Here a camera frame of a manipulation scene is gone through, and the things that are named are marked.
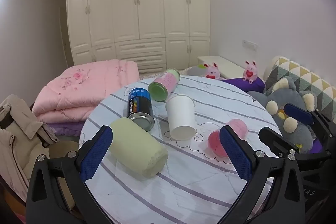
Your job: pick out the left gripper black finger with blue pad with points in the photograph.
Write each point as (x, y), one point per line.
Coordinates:
(57, 190)
(250, 206)

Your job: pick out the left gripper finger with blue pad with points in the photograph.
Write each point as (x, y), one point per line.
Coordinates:
(298, 114)

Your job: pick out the white paper cup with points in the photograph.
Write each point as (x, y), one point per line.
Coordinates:
(181, 117)

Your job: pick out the pink plastic cup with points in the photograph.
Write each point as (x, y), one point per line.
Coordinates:
(222, 143)

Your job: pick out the pale green plastic cup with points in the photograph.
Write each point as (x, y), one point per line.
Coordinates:
(136, 149)

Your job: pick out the grey bear paw plush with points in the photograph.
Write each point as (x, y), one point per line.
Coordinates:
(284, 103)

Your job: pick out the triangle pattern cushion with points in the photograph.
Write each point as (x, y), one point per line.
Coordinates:
(304, 80)

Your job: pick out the purple pillow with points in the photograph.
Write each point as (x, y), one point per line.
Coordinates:
(257, 86)

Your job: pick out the pink bunny plush right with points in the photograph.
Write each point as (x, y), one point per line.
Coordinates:
(250, 73)

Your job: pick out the pink bunny plush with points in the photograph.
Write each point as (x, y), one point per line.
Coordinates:
(250, 73)
(212, 71)

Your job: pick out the pink folded quilt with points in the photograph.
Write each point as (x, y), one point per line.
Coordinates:
(73, 95)

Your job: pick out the beige jacket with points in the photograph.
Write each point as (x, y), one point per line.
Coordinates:
(23, 139)

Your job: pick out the striped white tablecloth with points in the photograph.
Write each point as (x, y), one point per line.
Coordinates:
(195, 186)

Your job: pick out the blue black tin can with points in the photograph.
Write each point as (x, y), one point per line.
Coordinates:
(139, 108)

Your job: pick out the white low bench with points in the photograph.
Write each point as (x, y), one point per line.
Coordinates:
(227, 69)

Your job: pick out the pink bunny plush left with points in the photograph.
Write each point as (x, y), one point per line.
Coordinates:
(212, 71)

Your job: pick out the floral bed sheet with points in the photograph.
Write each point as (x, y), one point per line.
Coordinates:
(157, 73)

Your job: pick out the grey small cushion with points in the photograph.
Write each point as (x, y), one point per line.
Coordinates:
(199, 71)

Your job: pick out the pink green tin can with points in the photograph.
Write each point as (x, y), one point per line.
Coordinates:
(162, 86)

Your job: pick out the cream white wardrobe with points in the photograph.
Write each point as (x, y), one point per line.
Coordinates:
(156, 34)

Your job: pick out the white wall socket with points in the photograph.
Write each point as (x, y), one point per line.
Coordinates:
(249, 45)

